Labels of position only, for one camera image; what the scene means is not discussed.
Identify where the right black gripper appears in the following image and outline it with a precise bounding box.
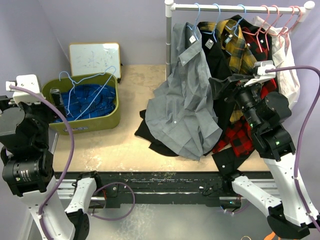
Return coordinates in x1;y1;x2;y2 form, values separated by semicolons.
209;73;263;130

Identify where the grey button shirt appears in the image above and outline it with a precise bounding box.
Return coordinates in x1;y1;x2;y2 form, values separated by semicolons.
145;22;222;161

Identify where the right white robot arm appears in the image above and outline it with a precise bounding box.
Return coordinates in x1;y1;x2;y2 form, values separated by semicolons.
222;74;320;240

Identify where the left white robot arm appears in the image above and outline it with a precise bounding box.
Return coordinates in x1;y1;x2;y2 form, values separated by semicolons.
0;74;105;240

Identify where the black shirt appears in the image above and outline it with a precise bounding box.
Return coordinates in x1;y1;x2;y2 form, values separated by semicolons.
135;22;232;160

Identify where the blue plaid shirt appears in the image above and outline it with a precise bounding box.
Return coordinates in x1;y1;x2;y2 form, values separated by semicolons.
61;84;116;122

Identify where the yellow plaid shirt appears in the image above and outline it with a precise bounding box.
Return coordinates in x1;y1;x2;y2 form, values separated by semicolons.
197;19;257;126

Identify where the blue hanger under black shirt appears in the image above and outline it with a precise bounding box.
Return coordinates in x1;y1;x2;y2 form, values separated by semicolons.
205;3;221;43

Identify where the blue hanger under yellow shirt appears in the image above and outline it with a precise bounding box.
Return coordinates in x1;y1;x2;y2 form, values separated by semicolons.
223;3;248;56

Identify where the pink hanger under red shirt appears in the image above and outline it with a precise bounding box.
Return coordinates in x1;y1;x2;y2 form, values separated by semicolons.
241;4;272;52

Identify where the red plaid shirt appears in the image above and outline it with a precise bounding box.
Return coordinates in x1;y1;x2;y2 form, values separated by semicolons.
212;27;272;158

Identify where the white shirt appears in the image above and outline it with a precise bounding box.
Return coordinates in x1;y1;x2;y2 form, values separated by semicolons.
252;16;300;109

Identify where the pink hanger under white shirt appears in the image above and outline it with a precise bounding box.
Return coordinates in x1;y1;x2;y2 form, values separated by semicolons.
272;5;295;47

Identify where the orange hanger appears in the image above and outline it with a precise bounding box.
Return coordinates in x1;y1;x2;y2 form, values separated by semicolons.
264;232;276;240

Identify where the green plastic bin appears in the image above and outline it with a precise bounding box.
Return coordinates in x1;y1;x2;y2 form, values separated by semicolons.
42;74;121;134

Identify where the yellow framed whiteboard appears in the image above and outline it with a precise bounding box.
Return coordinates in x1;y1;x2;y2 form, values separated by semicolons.
68;42;122;81

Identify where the grey metal clothes rack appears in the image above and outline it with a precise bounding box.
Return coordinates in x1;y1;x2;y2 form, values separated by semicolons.
164;0;316;77

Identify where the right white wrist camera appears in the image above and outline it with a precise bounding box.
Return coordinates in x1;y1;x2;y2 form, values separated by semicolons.
244;60;276;87

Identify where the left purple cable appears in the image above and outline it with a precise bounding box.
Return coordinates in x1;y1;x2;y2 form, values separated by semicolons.
8;84;136;240

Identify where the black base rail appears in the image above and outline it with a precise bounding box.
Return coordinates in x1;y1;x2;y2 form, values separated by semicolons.
54;171;243;209

